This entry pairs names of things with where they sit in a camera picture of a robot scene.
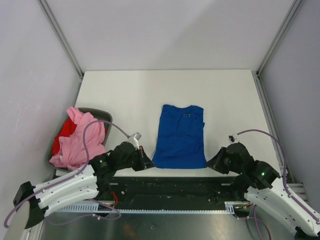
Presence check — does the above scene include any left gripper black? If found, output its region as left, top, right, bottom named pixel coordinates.
left=116, top=145, right=155, bottom=171

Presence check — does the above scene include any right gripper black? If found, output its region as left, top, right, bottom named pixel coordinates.
left=205, top=146, right=244, bottom=175

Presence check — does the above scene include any blue printed t shirt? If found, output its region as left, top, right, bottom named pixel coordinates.
left=152, top=104, right=207, bottom=169

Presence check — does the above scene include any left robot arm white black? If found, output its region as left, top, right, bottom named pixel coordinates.
left=13, top=141, right=155, bottom=229

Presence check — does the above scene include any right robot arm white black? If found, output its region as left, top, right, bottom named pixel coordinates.
left=206, top=142, right=320, bottom=240

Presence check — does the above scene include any grey laundry basket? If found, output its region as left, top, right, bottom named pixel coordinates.
left=47, top=107, right=112, bottom=172

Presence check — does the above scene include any pink t shirt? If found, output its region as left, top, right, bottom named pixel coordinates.
left=49, top=107, right=108, bottom=171

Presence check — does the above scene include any red t shirt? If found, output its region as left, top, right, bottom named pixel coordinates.
left=51, top=117, right=77, bottom=156

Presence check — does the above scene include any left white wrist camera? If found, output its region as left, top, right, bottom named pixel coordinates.
left=127, top=132, right=142, bottom=150

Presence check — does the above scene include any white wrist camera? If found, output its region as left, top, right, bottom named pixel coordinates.
left=127, top=132, right=142, bottom=150
left=228, top=135, right=238, bottom=143

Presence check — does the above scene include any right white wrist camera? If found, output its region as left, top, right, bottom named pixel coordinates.
left=228, top=135, right=238, bottom=143

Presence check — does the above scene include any grey slotted cable duct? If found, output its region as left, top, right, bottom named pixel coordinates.
left=55, top=201, right=251, bottom=214

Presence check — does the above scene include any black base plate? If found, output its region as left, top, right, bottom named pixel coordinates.
left=95, top=176, right=249, bottom=206

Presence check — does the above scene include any right aluminium frame post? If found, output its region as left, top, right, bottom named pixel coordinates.
left=256, top=0, right=305, bottom=77

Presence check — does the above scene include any aluminium frame post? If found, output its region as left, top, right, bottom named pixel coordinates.
left=256, top=0, right=305, bottom=77
left=37, top=0, right=84, bottom=79

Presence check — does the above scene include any left aluminium frame post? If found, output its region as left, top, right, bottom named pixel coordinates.
left=37, top=0, right=84, bottom=79

